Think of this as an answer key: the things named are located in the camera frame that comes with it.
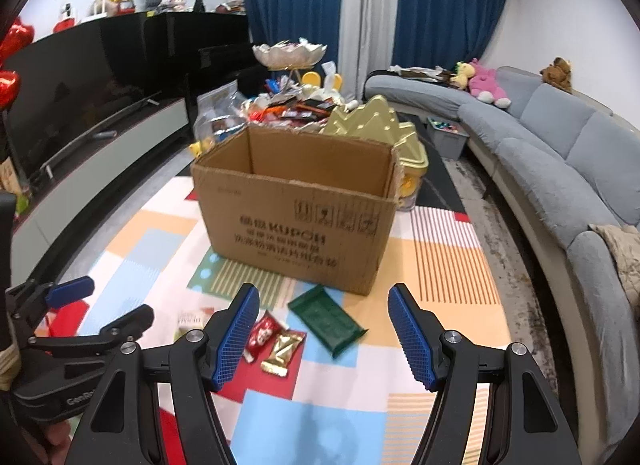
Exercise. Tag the white sheer curtain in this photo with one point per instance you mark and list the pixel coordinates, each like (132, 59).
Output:
(372, 20)

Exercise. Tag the brown ornament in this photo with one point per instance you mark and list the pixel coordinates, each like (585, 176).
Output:
(230, 7)

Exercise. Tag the grey television cabinet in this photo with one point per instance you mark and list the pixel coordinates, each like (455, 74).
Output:
(100, 165)

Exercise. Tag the small gold snack packet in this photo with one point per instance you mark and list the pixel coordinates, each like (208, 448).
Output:
(282, 352)

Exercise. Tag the dark green snack packet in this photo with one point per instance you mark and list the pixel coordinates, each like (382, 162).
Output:
(327, 320)

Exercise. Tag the lotus-shaped serving tray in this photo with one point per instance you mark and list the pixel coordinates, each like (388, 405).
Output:
(290, 55)

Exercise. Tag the black upright piano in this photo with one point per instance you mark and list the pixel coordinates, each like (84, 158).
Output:
(200, 35)

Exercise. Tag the small pink plush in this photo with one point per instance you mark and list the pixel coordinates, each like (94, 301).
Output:
(172, 4)

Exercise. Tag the yellow plastic toy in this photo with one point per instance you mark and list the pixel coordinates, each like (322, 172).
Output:
(312, 80)

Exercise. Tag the person's left hand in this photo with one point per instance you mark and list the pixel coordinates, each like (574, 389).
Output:
(55, 435)

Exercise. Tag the grey sectional sofa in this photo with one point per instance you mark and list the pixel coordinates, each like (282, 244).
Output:
(550, 165)

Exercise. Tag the blue curtain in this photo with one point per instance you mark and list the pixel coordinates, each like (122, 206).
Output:
(290, 5)
(450, 5)

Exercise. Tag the clothes heap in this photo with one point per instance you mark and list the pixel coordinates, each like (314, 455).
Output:
(420, 73)

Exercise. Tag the grey storage bin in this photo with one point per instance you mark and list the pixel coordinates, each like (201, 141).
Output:
(447, 142)

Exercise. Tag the gold tree-shaped tin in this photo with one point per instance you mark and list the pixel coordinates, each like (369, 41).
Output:
(370, 125)

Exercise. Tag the black cone figure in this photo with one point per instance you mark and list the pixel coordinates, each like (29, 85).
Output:
(200, 5)

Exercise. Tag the pile of assorted snacks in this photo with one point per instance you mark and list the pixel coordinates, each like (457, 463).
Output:
(300, 107)

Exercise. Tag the grey patterned rug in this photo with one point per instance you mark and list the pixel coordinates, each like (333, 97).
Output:
(505, 255)

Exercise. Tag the red ornament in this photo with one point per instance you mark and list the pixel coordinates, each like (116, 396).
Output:
(66, 25)

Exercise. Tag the white security camera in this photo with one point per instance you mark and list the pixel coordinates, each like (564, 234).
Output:
(66, 11)

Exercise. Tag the black flat television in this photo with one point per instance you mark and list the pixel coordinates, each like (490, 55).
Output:
(65, 90)

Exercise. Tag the red heart balloon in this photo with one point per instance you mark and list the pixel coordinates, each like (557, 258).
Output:
(7, 87)
(15, 40)

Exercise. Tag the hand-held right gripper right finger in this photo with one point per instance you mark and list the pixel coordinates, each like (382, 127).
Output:
(412, 340)

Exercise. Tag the yellow plush toy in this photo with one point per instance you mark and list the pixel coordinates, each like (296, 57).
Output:
(462, 76)

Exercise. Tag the clear plastic container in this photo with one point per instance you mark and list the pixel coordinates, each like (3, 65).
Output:
(217, 110)

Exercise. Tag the pink plush toy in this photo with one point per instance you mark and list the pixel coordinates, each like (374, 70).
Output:
(487, 85)

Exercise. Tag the yellow bear toy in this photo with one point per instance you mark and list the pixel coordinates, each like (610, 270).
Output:
(200, 147)

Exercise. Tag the brown cardboard box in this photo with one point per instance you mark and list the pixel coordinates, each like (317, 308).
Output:
(295, 225)

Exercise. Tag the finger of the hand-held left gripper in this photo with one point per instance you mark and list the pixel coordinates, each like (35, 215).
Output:
(125, 325)
(70, 289)

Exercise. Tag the gold balloon ornament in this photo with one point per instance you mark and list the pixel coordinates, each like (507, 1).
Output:
(110, 2)

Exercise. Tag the beige quilted jacket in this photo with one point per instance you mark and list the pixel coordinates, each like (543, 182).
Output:
(622, 255)

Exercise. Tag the printed paper box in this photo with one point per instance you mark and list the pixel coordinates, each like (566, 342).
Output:
(10, 180)

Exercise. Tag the red snack packet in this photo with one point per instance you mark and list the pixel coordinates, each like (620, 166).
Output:
(262, 335)

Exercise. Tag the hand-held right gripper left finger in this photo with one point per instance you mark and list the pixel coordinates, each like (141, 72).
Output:
(235, 340)

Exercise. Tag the colourful patchwork tablecloth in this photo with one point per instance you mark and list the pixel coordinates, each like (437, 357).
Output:
(450, 270)

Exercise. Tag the brown plush toy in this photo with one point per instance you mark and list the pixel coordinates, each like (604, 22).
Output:
(557, 75)

